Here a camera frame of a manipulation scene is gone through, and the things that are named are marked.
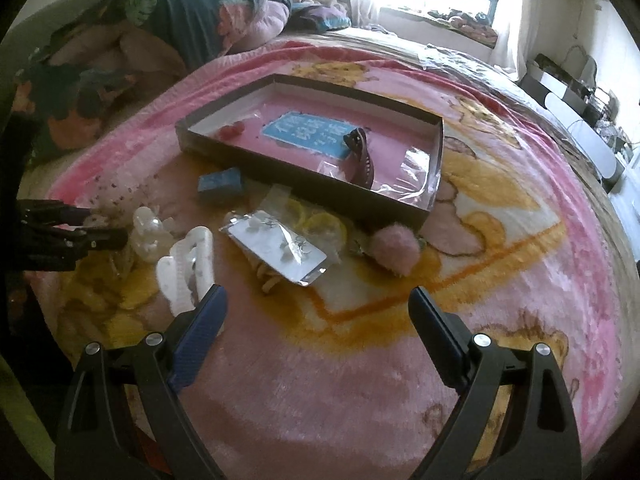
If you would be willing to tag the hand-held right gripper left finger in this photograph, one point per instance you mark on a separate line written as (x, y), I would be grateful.
(202, 327)

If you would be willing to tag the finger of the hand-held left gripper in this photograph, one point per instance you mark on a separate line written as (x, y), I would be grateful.
(60, 212)
(100, 239)

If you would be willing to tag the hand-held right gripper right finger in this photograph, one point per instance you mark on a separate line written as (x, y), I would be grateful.
(435, 335)

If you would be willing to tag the white pearl hair accessory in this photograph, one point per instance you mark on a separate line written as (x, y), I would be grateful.
(147, 232)

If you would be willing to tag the white hair claw clip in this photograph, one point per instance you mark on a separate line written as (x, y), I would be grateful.
(187, 262)

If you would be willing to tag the beige braided hair accessory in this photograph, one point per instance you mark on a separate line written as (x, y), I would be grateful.
(269, 280)

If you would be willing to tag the pink fluffy pom-pom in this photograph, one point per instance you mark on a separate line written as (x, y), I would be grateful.
(395, 247)

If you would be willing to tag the silver earring card packet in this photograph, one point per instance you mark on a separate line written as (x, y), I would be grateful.
(277, 247)

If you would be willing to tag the small blue box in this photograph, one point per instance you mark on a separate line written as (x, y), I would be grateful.
(220, 182)

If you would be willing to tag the yellow hair clips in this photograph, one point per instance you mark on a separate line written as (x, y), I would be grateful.
(322, 225)

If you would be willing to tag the shallow brown cardboard box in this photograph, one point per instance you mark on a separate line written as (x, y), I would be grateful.
(310, 110)

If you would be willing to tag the pink bear print blanket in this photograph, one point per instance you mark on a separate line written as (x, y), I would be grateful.
(350, 360)

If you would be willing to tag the small clear plastic pouch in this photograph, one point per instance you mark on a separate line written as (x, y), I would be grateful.
(275, 197)

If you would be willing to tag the clear plastic bag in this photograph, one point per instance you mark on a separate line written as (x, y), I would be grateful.
(415, 175)

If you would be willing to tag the brown hair clip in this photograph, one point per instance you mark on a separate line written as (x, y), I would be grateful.
(362, 157)

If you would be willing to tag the dark floral quilt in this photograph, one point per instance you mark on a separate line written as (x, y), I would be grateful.
(165, 30)

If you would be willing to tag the blue printed card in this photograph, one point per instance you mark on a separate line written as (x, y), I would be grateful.
(307, 135)

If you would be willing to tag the clear plastic sheet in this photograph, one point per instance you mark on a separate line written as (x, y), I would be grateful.
(450, 60)

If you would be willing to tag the clutter on window sill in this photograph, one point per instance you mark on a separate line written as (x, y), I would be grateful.
(465, 22)

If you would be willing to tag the purple and blue pillow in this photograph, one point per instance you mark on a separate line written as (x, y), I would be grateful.
(320, 15)

